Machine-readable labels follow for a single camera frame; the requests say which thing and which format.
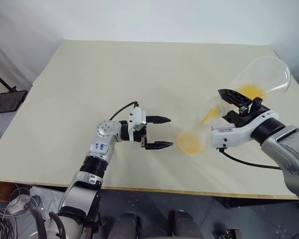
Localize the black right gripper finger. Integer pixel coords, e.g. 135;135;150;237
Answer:
217;88;253;108

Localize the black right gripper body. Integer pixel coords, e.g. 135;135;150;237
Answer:
223;98;271;128

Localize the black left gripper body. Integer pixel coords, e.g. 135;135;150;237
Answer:
133;124;150;150

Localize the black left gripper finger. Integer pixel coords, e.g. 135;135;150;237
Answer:
146;115;171;125
145;140;174;150

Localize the large clear conical flask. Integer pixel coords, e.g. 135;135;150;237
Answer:
205;56;293;118

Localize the clear cup with yellow liquid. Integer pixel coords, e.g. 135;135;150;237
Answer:
176;121;212;156

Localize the dark rounded shape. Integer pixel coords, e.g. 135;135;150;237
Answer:
168;210;204;239
114;211;142;239

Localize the crumpled grey plastic sheet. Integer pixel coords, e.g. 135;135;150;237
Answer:
29;185;67;216

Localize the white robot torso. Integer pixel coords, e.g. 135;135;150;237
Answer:
27;213;86;239

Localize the black flat screen panel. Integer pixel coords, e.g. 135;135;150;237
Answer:
0;90;28;116

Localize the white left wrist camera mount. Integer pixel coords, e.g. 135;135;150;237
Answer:
128;107;148;132

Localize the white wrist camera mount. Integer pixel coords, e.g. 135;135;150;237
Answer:
128;107;148;132
210;111;280;151

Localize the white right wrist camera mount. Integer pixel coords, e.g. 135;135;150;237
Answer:
210;111;280;151

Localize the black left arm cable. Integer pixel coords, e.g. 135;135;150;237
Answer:
109;100;141;121

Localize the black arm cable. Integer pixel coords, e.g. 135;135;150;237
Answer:
109;100;141;121
219;147;283;171

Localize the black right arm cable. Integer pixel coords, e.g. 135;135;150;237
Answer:
219;147;283;171

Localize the tangle of white cables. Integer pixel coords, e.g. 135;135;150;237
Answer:
0;183;42;239

